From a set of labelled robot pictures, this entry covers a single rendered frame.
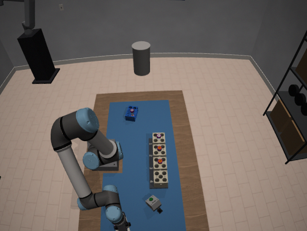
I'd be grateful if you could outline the blue bench mat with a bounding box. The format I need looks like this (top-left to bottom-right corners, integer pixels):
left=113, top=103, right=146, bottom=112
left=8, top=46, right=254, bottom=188
left=102, top=100, right=186, bottom=231

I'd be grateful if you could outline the blue tube rack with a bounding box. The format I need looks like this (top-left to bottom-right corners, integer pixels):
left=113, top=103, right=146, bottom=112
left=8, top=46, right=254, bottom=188
left=125, top=105, right=138, bottom=122

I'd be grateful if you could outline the cream bucket adapter with holes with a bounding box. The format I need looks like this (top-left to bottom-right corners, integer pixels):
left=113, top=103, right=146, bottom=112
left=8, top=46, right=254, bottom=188
left=152, top=133, right=166, bottom=148
left=153, top=157, right=167, bottom=171
left=153, top=144, right=166, bottom=157

